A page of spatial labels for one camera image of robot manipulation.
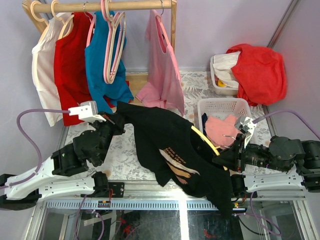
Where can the yellow hanger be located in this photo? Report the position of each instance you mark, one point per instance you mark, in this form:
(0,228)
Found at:
(215,149)

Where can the white laundry basket back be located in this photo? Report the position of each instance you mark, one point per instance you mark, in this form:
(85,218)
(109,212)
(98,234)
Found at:
(223,91)

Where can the yellow item in back basket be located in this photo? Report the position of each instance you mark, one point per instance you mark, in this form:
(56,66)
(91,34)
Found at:
(220,84)

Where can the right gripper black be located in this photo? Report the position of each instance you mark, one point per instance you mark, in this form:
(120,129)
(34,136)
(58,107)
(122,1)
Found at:
(232,157)

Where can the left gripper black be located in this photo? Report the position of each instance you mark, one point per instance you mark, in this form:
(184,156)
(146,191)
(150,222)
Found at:
(113,121)

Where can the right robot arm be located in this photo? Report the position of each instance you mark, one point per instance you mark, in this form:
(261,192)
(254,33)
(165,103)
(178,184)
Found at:
(284,164)

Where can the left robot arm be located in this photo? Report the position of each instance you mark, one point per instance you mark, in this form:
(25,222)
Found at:
(65,172)

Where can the red t shirt on hanger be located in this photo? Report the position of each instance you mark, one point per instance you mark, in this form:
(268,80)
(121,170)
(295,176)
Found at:
(69,64)

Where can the beige empty hanger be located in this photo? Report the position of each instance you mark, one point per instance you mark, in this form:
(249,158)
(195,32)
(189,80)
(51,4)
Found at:
(115,46)

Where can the floral table mat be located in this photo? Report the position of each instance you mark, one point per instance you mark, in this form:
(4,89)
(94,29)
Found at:
(121,161)

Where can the black t shirt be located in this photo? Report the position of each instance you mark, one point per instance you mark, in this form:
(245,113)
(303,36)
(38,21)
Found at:
(167,146)

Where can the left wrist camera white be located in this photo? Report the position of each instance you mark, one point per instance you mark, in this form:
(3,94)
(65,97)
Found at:
(87,112)

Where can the red orange cloth on basket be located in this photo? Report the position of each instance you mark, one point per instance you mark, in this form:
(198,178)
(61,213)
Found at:
(260,72)

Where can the white laundry basket front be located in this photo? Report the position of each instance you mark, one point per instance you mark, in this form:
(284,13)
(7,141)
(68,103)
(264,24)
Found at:
(221,108)

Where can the salmon pink folded shirt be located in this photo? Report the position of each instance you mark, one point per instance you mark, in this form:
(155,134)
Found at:
(221,132)

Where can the peach hanger far left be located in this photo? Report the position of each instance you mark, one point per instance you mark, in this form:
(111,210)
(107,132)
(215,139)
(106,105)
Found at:
(37,16)

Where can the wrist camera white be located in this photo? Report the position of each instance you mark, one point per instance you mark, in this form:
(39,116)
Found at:
(246,126)
(87,112)

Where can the blue t shirt on hanger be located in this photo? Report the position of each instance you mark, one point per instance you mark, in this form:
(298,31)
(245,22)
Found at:
(102,93)

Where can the pink empty hanger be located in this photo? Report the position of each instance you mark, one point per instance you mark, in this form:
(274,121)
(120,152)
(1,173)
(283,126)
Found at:
(108,18)

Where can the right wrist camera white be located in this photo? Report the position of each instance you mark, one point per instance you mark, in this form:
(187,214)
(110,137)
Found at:
(246,126)

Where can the navy blue folded shirt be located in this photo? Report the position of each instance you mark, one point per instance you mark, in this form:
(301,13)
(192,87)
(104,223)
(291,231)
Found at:
(204,119)

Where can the white t shirt on hanger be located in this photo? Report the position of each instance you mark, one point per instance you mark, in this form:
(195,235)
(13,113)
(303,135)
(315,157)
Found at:
(42,67)

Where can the white cloth in back basket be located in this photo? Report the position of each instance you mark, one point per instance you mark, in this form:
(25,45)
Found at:
(223,64)

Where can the white laundry basket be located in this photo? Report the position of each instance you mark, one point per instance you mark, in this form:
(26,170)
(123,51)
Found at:
(223,91)
(221,108)

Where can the pink t shirt on hanger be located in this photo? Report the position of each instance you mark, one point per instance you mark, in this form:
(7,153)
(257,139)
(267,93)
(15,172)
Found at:
(163,88)

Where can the aluminium rail frame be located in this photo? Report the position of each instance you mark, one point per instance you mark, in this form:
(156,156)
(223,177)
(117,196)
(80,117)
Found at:
(149,195)

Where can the wooden clothes rack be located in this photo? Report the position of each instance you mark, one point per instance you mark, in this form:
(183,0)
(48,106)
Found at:
(65,10)

